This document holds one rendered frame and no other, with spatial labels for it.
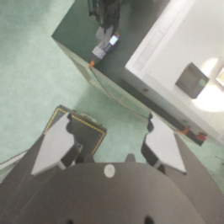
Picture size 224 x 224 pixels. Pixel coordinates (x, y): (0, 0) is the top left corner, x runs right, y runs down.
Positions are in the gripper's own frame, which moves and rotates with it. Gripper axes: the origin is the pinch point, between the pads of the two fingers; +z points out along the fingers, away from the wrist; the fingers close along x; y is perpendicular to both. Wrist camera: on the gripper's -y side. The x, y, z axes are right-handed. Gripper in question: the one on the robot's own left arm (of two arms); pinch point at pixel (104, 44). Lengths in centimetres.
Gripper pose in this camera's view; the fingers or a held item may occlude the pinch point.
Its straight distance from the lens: 47.5
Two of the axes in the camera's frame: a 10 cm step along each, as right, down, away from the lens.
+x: 7.8, 6.1, 1.0
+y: -5.8, 7.8, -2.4
